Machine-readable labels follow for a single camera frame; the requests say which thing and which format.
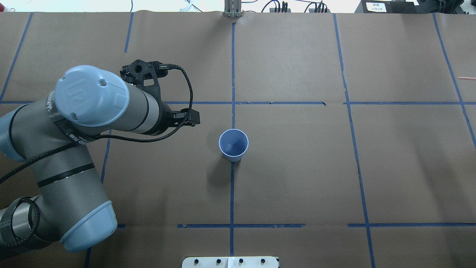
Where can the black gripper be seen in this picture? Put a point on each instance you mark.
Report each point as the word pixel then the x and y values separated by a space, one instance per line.
pixel 166 116

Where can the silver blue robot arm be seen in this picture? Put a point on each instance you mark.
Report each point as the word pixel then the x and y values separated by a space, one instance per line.
pixel 147 102

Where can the blue ribbed plastic cup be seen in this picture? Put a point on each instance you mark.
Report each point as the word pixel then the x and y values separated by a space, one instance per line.
pixel 233 144

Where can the black box with white label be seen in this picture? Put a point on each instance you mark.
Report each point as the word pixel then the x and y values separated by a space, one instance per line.
pixel 386 6

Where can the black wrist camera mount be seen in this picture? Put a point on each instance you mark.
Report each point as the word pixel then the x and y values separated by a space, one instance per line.
pixel 144 75

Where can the aluminium frame post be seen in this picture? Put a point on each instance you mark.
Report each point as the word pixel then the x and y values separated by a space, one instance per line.
pixel 232 8

